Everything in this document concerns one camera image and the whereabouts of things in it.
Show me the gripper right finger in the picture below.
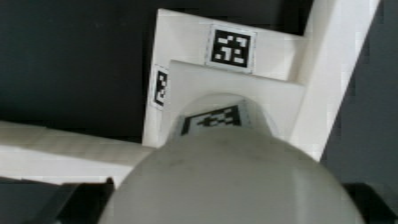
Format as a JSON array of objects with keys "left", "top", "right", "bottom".
[{"left": 345, "top": 182, "right": 398, "bottom": 224}]

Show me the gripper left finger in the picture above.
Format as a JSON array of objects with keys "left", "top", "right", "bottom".
[{"left": 0, "top": 177, "right": 115, "bottom": 224}]

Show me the white lamp bulb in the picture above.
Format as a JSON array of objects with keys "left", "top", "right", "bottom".
[{"left": 98, "top": 94, "right": 364, "bottom": 224}]

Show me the white lamp base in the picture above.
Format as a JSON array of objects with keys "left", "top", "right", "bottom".
[{"left": 142, "top": 9, "right": 306, "bottom": 147}]

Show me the white front wall bar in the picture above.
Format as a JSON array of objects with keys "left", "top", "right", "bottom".
[{"left": 0, "top": 121, "right": 153, "bottom": 185}]

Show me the white wall bar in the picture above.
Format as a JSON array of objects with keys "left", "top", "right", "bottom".
[
  {"left": 288, "top": 0, "right": 380, "bottom": 160},
  {"left": 0, "top": 121, "right": 153, "bottom": 185}
]

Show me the white right wall bar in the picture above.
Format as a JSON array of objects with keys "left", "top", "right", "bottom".
[{"left": 288, "top": 0, "right": 380, "bottom": 160}]

